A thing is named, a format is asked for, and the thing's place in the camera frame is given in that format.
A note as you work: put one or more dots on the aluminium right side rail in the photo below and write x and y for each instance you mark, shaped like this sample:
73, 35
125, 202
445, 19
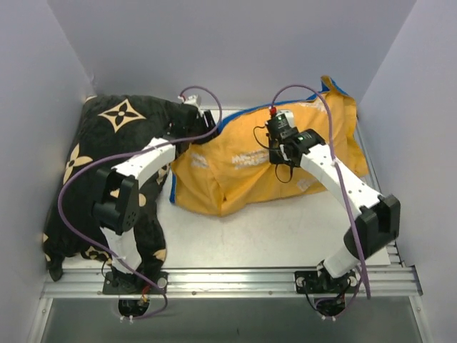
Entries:
387, 214

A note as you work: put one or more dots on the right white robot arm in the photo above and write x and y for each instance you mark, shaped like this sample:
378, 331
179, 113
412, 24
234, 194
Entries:
309, 151

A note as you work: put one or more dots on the black floral pattern pillow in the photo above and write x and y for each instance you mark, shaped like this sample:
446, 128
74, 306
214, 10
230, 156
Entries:
111, 125

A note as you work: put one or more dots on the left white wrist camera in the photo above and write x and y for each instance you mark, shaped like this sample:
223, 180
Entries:
193, 100

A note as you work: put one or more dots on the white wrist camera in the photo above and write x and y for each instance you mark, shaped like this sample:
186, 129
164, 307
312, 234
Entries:
286, 114
193, 100

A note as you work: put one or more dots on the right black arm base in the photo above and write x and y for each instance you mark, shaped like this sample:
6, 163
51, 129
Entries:
328, 297

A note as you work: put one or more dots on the aluminium rail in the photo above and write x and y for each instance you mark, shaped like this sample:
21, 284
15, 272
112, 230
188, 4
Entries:
387, 214
393, 281

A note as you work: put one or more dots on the blue and yellow Mickey pillowcase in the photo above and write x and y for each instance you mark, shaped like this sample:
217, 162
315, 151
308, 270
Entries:
232, 170

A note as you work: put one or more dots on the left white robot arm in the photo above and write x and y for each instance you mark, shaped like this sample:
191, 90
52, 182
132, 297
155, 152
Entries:
116, 204

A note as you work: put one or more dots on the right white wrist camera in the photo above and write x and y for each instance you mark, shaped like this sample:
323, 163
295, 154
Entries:
286, 114

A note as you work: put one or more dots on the aluminium front rail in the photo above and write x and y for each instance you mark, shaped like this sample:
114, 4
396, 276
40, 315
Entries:
393, 281

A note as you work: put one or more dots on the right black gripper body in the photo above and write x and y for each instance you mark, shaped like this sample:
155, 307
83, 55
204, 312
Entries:
275, 156

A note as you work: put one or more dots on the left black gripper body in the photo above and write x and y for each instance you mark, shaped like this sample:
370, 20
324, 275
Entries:
206, 126

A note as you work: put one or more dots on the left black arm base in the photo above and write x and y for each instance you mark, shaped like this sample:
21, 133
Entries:
134, 292

